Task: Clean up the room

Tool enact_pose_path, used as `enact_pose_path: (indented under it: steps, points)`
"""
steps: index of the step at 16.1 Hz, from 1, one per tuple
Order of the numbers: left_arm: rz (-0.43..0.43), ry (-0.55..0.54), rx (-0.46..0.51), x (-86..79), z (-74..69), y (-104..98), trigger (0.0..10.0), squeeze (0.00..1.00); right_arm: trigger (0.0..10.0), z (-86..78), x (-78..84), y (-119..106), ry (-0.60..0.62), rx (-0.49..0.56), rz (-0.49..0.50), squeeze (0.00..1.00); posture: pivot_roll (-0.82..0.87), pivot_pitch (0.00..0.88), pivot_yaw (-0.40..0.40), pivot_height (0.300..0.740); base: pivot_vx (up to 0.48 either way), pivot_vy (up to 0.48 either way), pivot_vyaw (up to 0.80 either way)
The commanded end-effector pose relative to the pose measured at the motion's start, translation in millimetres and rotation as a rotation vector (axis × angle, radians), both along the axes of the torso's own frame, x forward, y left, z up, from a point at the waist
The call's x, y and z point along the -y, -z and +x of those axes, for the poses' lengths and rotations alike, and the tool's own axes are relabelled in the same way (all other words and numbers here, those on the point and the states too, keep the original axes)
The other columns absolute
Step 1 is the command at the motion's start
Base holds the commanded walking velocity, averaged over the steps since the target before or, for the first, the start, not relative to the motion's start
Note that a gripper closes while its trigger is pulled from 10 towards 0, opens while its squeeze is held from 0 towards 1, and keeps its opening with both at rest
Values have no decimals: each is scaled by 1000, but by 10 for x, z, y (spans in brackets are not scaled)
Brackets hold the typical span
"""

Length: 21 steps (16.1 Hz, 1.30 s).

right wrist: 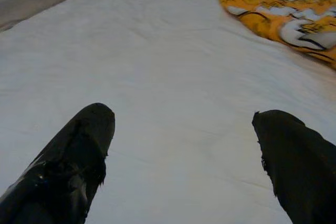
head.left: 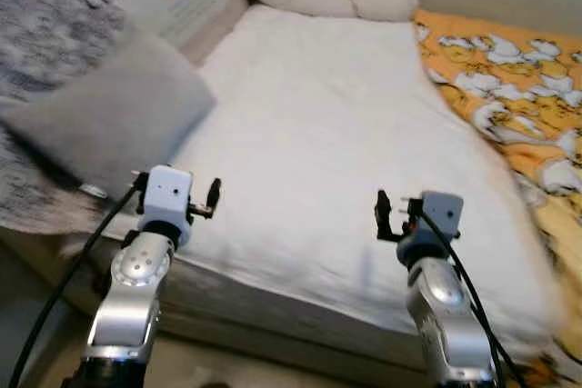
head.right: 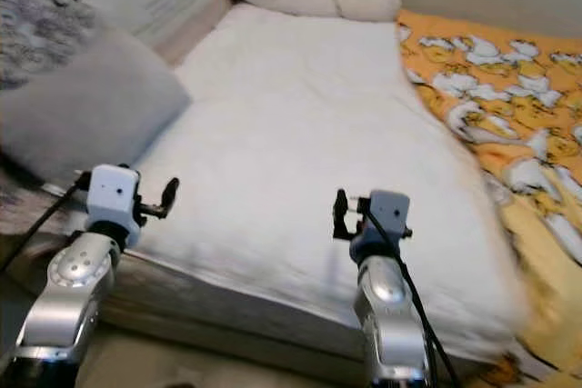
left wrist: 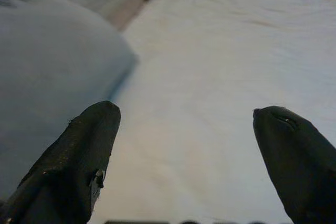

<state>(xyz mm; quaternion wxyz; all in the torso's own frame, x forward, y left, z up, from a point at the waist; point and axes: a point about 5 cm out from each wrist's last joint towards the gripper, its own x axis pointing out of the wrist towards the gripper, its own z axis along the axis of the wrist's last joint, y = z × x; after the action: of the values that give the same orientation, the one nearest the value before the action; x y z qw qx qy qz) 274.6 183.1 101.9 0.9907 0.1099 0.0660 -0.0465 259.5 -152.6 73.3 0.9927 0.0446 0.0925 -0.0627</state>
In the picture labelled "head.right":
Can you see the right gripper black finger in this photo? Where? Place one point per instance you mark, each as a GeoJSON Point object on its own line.
{"type": "Point", "coordinates": [340, 215]}

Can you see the orange cartoon egg blanket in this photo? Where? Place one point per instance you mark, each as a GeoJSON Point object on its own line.
{"type": "Point", "coordinates": [491, 97]}

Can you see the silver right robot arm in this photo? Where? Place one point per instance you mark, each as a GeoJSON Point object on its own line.
{"type": "Point", "coordinates": [391, 315]}

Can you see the white quilted mattress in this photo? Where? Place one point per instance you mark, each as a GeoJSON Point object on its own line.
{"type": "Point", "coordinates": [309, 134]}

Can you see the grey square pillow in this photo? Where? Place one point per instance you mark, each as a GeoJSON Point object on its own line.
{"type": "Point", "coordinates": [91, 115]}

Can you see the grey bed base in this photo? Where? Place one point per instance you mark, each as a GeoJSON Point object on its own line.
{"type": "Point", "coordinates": [236, 302]}

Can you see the grey floral patterned cloth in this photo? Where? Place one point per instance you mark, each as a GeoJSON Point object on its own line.
{"type": "Point", "coordinates": [36, 47]}

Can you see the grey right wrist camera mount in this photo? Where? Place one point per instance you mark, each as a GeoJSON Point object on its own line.
{"type": "Point", "coordinates": [393, 213]}

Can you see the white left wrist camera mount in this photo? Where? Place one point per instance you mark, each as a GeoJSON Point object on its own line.
{"type": "Point", "coordinates": [114, 197]}

